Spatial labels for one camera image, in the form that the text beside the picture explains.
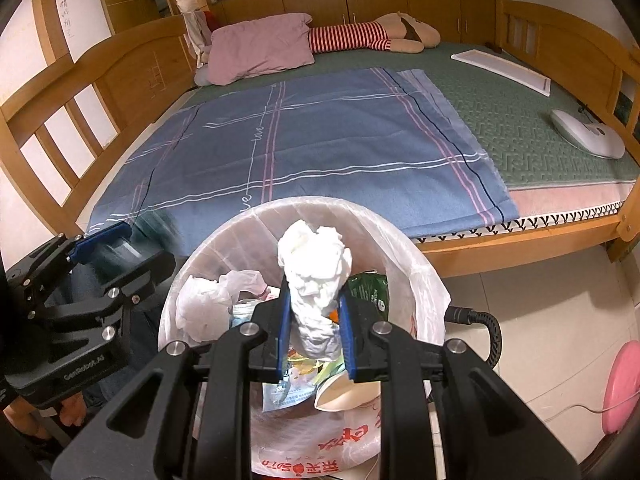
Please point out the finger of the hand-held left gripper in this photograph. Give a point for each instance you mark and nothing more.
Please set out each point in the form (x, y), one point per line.
(145, 272)
(100, 238)

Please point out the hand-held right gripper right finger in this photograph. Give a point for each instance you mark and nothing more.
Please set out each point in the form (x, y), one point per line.
(347, 340)

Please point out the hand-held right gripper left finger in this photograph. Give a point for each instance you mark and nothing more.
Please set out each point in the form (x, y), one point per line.
(284, 330)

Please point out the green snack bag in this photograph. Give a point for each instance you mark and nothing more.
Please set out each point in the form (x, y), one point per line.
(367, 292)

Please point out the white tissue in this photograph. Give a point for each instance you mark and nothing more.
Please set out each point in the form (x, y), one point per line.
(315, 270)

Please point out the pink white plastic bag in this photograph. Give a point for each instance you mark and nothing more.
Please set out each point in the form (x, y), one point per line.
(210, 305)

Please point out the wastebasket with white liner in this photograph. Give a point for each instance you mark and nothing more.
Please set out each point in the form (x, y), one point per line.
(400, 260)

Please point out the person's left hand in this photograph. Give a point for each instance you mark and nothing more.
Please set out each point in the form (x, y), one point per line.
(72, 410)

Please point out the blue face mask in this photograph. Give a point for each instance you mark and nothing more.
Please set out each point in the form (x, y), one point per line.
(245, 312)

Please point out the white paper cup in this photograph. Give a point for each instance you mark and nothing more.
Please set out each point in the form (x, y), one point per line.
(345, 392)

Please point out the pale blue wrapper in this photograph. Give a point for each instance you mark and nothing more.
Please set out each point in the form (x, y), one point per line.
(287, 390)

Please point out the blue plaid bed sheet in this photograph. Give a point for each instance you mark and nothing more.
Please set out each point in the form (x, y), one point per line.
(325, 160)

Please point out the grey blue cushion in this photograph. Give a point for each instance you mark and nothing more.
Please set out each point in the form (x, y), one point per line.
(202, 76)

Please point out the white red hanging cloth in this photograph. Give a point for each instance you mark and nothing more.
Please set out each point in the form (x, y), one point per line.
(197, 35)

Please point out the pink pillow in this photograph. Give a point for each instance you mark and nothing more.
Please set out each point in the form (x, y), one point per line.
(260, 45)

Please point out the green bed mat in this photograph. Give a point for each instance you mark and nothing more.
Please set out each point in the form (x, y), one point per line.
(500, 125)

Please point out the pink mattress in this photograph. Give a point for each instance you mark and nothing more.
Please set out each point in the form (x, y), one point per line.
(575, 200)

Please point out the pink round cushion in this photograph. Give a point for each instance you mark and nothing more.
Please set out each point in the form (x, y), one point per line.
(625, 385)

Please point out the striped plush toy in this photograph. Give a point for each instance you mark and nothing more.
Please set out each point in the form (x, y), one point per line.
(350, 37)

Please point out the flat white board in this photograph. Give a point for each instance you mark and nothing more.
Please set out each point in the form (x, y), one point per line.
(500, 67)

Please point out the white rounded device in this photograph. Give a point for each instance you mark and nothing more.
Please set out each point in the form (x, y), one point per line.
(590, 135)

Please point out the wooden cabinet with glass doors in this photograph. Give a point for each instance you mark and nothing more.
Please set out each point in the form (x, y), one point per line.
(390, 0)

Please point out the wooden bunk bed frame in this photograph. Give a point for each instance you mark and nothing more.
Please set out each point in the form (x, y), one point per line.
(130, 75)

